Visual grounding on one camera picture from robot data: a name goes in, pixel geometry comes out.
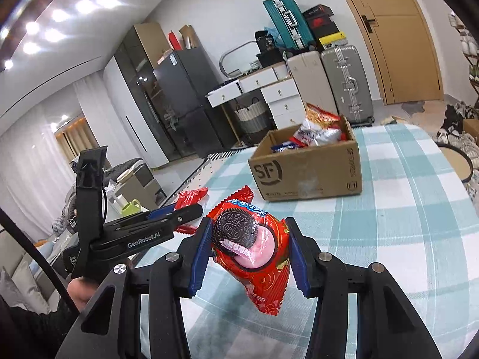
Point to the oval metal frame mirror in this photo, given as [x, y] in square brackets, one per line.
[224, 60]

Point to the rows of assorted shoes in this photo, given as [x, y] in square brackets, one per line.
[467, 43]

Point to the tall glass door cabinet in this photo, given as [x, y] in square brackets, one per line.
[131, 82]

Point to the red black shoe box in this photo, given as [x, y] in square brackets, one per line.
[322, 24]

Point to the orange noodle snack packet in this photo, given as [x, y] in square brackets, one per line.
[318, 114]

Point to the round beige stool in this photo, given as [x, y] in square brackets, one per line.
[454, 164]

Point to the white noodle snack packet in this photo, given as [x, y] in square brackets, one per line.
[318, 136]

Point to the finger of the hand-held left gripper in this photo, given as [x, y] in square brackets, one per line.
[187, 217]
[161, 213]

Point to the person's left forearm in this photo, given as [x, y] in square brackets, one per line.
[33, 333]

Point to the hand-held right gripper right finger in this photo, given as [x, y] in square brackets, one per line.
[299, 265]

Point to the yellow black shoe box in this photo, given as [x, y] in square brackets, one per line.
[333, 40]

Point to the row of ceiling spotlights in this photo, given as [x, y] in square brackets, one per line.
[56, 17]

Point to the small blue snack packet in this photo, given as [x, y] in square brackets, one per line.
[284, 146]

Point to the blue plastic bag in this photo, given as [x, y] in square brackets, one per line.
[278, 35]

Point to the green mug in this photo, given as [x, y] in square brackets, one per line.
[131, 208]

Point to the small brown cardboard box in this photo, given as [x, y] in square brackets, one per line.
[471, 129]

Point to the white sheer curtain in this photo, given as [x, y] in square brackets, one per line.
[30, 149]

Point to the grey blanket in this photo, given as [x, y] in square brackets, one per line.
[125, 168]

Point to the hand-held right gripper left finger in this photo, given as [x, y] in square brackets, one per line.
[200, 265]

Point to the beige slippers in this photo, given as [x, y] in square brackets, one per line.
[393, 119]

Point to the dark grey refrigerator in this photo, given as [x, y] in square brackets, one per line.
[187, 82]

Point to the wooden door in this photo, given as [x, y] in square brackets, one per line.
[396, 33]

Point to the white drawer desk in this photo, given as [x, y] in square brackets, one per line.
[284, 101]

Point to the pile of scattered shoes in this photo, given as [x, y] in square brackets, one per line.
[454, 123]

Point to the beige suitcase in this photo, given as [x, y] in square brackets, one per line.
[310, 82]

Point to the wooden shoe rack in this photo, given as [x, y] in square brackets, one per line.
[472, 63]

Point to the folded cardboard pieces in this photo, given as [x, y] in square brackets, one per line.
[190, 37]

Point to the glossy red snack packet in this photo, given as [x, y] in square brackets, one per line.
[191, 196]

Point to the black bag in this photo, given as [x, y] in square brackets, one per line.
[265, 41]

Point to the beige sofa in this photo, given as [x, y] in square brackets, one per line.
[22, 280]

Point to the person's left hand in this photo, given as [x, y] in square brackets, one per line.
[80, 293]

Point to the silver suitcase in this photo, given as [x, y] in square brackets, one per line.
[348, 82]

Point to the red cookie packet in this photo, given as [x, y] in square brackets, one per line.
[262, 276]

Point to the white wardrobe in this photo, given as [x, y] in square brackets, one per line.
[119, 119]

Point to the woven laundry basket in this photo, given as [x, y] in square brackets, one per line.
[252, 117]

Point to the teal suitcase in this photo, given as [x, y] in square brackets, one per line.
[288, 20]

